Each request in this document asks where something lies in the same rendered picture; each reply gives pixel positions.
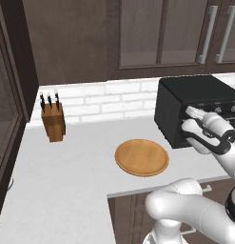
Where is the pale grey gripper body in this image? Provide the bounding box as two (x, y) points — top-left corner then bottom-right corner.
(185, 105), (207, 121)

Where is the black toaster oven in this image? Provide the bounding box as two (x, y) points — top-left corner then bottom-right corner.
(154, 74), (235, 150)

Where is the dark wood glass cupboard door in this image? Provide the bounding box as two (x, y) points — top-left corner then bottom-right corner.
(206, 0), (235, 74)
(106, 0), (220, 80)

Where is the round wooden board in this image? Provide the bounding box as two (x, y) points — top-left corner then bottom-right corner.
(114, 138), (170, 177)

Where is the dark wood base cabinet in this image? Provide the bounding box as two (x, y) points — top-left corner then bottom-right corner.
(107, 176), (235, 244)

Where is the wooden knife block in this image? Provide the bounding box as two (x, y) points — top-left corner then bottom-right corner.
(40, 102), (67, 143)

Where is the tall dark wood cabinet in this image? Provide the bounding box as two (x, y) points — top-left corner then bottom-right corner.
(0, 0), (40, 231)

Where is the silver drawer handle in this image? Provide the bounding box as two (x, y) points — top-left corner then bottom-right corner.
(200, 184), (214, 194)
(180, 227), (198, 236)

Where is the silver cupboard bar handle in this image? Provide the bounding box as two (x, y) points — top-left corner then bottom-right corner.
(197, 5), (219, 65)
(215, 5), (235, 64)

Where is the plain dark wood wall cupboard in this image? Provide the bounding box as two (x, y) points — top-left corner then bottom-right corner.
(21, 0), (121, 86)

